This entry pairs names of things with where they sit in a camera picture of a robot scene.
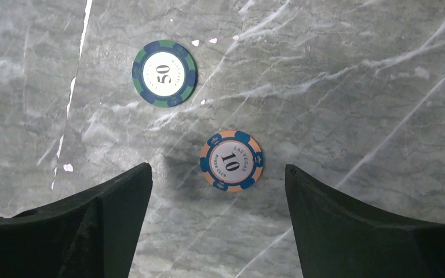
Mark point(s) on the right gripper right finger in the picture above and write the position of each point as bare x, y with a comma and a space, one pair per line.
340, 236

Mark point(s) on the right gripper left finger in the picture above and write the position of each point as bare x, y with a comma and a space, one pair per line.
92, 233

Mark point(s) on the green poker chip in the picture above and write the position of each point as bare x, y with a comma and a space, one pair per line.
164, 73

